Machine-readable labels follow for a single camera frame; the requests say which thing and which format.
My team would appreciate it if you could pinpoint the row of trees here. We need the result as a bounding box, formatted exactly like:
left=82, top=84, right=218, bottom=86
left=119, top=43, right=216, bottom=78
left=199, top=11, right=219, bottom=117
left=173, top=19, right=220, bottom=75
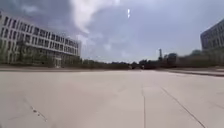
left=0, top=44, right=224, bottom=71

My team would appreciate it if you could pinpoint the pale concrete paved ground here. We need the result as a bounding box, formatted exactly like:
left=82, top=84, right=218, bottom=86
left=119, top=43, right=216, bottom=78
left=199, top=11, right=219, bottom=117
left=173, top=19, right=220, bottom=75
left=0, top=68, right=224, bottom=128

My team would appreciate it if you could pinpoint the tall tower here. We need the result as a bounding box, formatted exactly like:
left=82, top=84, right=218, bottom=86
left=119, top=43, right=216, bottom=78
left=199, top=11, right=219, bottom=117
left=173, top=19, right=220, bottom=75
left=158, top=48, right=163, bottom=60

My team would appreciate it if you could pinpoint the long white multi-storey building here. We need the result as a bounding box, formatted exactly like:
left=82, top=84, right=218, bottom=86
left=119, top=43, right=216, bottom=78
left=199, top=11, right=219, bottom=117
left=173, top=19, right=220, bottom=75
left=0, top=11, right=82, bottom=66

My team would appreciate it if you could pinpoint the dark kerb strip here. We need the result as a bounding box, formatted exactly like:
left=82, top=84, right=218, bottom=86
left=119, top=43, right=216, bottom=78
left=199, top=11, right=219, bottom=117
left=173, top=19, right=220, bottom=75
left=159, top=68, right=224, bottom=78

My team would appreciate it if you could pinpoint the grey multi-storey building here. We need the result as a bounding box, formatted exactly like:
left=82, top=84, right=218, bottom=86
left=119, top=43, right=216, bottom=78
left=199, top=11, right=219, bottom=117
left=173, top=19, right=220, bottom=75
left=200, top=18, right=224, bottom=54

